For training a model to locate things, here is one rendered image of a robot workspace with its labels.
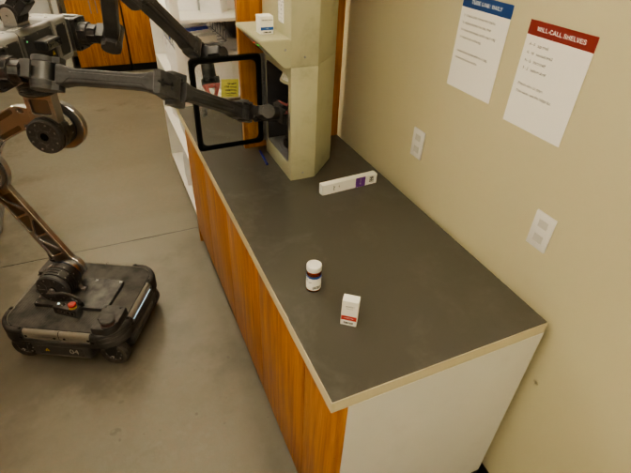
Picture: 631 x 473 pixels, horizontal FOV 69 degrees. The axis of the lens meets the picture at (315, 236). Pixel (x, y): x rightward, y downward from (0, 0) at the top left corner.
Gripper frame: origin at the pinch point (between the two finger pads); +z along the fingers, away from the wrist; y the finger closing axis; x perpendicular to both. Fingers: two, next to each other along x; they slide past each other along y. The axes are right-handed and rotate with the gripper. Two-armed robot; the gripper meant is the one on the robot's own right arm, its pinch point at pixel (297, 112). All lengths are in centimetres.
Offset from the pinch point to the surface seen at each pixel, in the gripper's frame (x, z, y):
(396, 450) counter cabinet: 66, -16, -118
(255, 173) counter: 25.3, -19.0, -2.6
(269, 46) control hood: -29.7, -20.5, -15.8
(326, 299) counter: 28, -28, -85
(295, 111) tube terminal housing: -6.0, -8.7, -15.8
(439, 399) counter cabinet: 45, -6, -119
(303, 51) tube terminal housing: -28.3, -7.5, -16.5
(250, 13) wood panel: -34.7, -14.4, 20.8
